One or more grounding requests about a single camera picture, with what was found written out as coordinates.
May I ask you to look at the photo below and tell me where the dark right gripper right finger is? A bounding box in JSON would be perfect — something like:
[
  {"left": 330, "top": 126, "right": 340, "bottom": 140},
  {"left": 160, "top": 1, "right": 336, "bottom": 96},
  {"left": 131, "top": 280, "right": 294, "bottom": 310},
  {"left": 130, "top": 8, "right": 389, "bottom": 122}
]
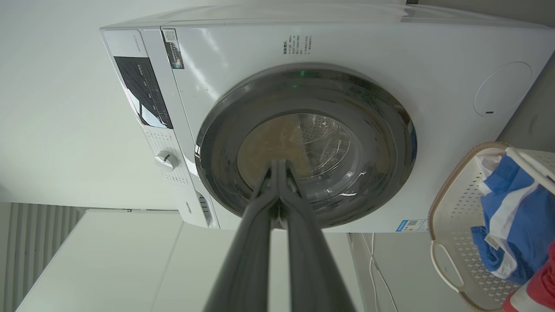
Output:
[{"left": 279, "top": 159, "right": 356, "bottom": 312}]

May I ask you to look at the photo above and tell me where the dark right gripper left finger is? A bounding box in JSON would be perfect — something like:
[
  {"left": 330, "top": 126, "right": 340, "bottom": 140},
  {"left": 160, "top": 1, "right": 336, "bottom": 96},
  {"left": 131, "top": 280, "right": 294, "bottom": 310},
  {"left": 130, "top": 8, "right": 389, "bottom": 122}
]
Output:
[{"left": 204, "top": 159, "right": 279, "bottom": 312}]

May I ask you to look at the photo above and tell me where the dark round glass washer door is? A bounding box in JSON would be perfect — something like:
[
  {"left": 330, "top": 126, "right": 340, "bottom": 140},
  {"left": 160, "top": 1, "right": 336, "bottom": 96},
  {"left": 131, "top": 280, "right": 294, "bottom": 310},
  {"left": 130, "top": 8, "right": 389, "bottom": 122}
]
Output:
[{"left": 195, "top": 63, "right": 418, "bottom": 229}]

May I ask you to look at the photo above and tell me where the white front-load washing machine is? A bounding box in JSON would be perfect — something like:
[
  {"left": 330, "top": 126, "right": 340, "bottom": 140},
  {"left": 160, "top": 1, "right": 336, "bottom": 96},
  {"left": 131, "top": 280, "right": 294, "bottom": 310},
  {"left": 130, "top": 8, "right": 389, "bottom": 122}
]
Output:
[{"left": 99, "top": 3, "right": 555, "bottom": 234}]

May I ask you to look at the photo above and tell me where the blue energy label sticker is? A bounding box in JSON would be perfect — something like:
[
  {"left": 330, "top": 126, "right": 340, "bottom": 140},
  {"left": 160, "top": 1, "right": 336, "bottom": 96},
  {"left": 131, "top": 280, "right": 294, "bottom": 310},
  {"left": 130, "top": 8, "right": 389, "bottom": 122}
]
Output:
[{"left": 395, "top": 219, "right": 430, "bottom": 233}]

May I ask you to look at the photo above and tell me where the stainless steel washer drum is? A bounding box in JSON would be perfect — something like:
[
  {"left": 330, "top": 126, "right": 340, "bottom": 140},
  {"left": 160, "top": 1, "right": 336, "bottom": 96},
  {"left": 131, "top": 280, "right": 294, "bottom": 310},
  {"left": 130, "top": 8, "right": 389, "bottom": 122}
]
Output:
[{"left": 282, "top": 114, "right": 362, "bottom": 179}]

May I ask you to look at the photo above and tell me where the silver washer control knob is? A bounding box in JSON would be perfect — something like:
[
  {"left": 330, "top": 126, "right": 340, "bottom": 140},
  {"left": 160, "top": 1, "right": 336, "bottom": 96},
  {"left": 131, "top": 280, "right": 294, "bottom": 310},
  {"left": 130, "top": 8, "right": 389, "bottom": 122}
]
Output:
[{"left": 155, "top": 150, "right": 180, "bottom": 170}]

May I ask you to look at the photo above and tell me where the white cabinet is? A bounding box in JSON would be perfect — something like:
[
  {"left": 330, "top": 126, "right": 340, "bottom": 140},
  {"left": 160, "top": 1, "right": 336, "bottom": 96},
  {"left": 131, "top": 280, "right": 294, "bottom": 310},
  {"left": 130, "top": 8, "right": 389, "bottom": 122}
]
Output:
[{"left": 15, "top": 209, "right": 365, "bottom": 312}]

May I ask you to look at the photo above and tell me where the white perforated laundry basket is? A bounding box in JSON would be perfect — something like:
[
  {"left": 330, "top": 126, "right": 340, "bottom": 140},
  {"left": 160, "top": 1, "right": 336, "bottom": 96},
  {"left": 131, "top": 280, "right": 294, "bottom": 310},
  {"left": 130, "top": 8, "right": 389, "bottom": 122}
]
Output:
[{"left": 428, "top": 142, "right": 555, "bottom": 312}]

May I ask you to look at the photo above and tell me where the black washer display panel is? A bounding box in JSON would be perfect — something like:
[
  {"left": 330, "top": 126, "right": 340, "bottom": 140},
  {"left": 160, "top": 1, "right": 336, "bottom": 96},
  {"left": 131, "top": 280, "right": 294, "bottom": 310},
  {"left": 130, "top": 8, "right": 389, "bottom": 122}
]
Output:
[{"left": 114, "top": 56, "right": 174, "bottom": 130}]

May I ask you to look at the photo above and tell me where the grey ribbed panel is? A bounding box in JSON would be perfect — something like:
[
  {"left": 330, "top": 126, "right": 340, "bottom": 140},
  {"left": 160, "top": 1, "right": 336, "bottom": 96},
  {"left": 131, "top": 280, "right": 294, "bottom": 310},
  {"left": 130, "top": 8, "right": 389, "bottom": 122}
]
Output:
[{"left": 0, "top": 202, "right": 85, "bottom": 312}]

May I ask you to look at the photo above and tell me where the blue and white garment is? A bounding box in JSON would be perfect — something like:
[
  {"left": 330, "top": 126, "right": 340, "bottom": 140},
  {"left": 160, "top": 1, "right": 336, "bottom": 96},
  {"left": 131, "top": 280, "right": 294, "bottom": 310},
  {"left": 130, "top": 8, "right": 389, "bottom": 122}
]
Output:
[{"left": 471, "top": 154, "right": 555, "bottom": 285}]

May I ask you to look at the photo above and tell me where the black rectangular sticker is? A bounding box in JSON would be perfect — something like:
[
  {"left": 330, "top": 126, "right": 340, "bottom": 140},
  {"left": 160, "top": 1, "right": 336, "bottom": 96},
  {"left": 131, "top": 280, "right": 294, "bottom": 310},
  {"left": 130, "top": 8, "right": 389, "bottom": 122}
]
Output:
[{"left": 163, "top": 29, "right": 185, "bottom": 70}]

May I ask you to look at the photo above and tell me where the red and white garment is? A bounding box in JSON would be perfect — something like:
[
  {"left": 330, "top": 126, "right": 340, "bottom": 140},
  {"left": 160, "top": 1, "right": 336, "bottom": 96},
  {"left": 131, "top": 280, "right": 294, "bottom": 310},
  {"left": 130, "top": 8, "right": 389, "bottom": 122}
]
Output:
[{"left": 502, "top": 240, "right": 555, "bottom": 312}]

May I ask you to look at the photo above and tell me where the round white filter cover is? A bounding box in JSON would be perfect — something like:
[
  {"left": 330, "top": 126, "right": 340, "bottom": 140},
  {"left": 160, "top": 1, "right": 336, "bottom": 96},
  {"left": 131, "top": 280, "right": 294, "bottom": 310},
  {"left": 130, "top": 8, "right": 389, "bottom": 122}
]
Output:
[{"left": 473, "top": 61, "right": 533, "bottom": 117}]

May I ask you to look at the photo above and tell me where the thin white cable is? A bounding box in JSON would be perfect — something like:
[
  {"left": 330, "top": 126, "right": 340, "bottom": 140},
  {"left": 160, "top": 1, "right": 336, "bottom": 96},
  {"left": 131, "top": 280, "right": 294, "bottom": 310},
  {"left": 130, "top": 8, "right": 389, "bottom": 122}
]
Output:
[{"left": 361, "top": 233, "right": 399, "bottom": 312}]

